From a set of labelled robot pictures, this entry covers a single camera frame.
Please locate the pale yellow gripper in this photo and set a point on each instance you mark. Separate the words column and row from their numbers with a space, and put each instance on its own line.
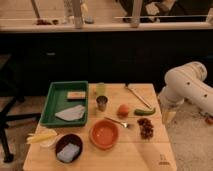
column 167, row 115

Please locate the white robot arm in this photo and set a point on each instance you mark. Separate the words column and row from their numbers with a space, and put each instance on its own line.
column 186, row 82

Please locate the small metal cup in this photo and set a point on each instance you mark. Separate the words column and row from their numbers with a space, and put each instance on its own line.
column 102, row 102

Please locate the dark red grape bunch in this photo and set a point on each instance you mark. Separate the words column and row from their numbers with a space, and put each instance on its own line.
column 146, row 128

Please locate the metal fork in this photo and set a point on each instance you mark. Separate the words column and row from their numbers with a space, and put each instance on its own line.
column 124, row 124

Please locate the orange round fruit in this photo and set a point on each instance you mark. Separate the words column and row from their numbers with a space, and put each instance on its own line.
column 123, row 111

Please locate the wooden chopsticks pair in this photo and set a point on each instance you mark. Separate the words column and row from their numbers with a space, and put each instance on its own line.
column 142, row 99

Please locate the orange ceramic bowl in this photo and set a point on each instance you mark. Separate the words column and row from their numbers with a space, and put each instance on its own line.
column 104, row 134

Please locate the grey folded cloth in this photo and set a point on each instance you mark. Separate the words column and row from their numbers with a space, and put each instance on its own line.
column 72, row 113

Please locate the dark brown bowl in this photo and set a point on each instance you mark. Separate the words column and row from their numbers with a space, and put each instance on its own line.
column 65, row 140

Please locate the green plastic tray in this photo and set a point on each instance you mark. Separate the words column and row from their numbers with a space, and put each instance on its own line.
column 58, row 101

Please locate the blue sponge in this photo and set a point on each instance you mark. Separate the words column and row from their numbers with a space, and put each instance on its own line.
column 68, row 153

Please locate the small white bowl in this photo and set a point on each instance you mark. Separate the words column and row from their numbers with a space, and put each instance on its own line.
column 49, row 143

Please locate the black office chair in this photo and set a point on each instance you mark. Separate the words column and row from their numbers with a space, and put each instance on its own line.
column 4, row 113

